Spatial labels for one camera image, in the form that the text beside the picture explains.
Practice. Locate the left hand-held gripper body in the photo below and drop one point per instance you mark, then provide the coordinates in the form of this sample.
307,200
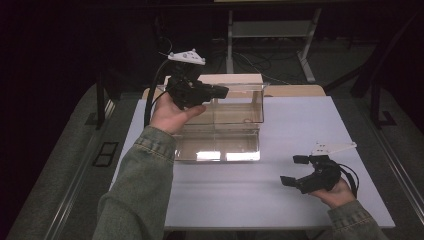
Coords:
181,86

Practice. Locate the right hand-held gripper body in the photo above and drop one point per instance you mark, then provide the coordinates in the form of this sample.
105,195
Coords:
321,176

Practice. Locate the beige storage box clear drawer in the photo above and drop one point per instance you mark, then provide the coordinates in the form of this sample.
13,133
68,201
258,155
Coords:
220,143

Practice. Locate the person's right hand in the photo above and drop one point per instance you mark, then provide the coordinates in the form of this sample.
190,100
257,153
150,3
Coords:
338,196

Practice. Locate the person's left hand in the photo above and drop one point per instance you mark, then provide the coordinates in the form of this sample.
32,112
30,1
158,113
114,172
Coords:
168,115

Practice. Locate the grey metal stand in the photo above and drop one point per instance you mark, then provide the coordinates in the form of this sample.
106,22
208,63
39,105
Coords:
273,29

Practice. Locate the dark metal stand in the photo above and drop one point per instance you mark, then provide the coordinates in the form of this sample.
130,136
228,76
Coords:
376,106

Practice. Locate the black frame on floor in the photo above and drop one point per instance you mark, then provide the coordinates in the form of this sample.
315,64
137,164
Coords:
105,154

